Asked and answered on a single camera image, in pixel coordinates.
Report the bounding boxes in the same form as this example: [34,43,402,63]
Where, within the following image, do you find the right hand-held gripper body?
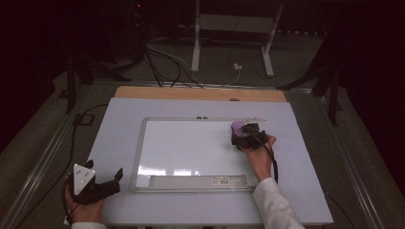
[241,130,268,152]

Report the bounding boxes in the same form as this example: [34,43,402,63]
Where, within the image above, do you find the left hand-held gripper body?
[64,163,121,206]

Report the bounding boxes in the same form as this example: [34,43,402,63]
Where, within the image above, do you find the purple and black whiteboard eraser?
[231,120,248,137]

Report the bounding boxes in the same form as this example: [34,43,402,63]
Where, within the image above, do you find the person's left hand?
[64,186,106,224]

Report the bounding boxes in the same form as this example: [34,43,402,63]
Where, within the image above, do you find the black square floor plate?
[73,113,96,126]

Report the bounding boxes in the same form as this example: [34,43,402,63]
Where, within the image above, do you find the white table cover sheet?
[65,96,334,227]

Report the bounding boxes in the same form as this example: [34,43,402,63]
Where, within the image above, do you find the black stand legs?
[276,31,344,127]
[64,53,132,115]

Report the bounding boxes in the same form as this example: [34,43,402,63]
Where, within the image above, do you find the grey metal stand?
[190,0,285,78]

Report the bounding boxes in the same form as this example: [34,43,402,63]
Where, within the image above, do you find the dark equipment rack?
[104,0,151,65]

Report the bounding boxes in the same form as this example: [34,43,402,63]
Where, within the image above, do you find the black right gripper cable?
[251,133,280,185]

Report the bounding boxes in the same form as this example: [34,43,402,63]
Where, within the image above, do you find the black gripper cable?
[15,103,110,229]
[251,133,280,185]

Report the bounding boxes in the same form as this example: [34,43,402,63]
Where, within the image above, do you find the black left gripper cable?
[15,103,110,229]

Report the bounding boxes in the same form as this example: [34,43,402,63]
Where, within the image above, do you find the whiteboard with grey frame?
[129,116,268,195]

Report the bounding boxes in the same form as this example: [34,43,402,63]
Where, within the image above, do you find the metal floor rail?
[318,94,387,229]
[0,109,82,229]

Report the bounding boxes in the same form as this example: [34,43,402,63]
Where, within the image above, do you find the white floor cable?
[146,42,242,88]

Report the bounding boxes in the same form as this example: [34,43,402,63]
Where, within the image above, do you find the black floor cables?
[143,47,204,89]

